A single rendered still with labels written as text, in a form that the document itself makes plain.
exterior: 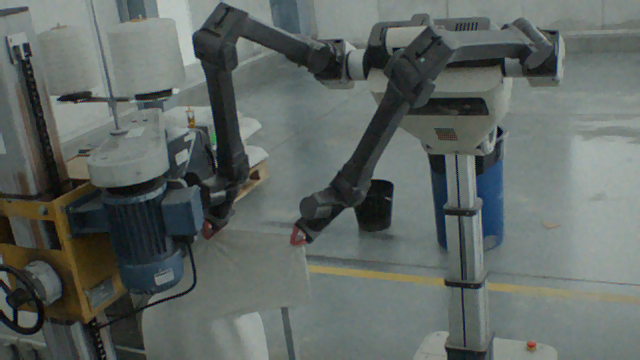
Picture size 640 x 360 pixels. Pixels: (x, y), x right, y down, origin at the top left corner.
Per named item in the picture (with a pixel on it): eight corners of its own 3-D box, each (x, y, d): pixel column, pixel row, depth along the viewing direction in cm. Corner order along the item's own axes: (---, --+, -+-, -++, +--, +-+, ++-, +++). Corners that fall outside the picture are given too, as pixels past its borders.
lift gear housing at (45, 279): (67, 302, 167) (55, 260, 163) (50, 313, 162) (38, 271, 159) (36, 296, 172) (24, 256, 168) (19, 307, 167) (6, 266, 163)
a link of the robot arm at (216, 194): (251, 165, 189) (228, 152, 193) (222, 174, 180) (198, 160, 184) (243, 204, 194) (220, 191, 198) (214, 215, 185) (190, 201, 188)
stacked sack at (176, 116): (247, 120, 559) (244, 102, 554) (217, 137, 522) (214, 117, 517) (178, 120, 588) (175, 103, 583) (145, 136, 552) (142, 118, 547)
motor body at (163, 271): (198, 272, 174) (179, 176, 165) (161, 303, 161) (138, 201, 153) (149, 266, 180) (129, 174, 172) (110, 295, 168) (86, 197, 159)
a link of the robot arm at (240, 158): (238, 39, 161) (204, 24, 166) (221, 51, 158) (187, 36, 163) (256, 175, 191) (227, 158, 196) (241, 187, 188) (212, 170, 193)
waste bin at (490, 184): (519, 223, 435) (516, 121, 413) (501, 261, 392) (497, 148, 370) (443, 218, 456) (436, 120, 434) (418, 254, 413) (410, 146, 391)
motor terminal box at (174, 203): (208, 228, 171) (199, 183, 167) (201, 246, 162) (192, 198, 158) (175, 232, 171) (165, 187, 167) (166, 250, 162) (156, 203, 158)
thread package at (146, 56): (201, 81, 172) (189, 10, 167) (159, 99, 158) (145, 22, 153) (147, 83, 179) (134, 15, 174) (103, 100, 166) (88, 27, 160)
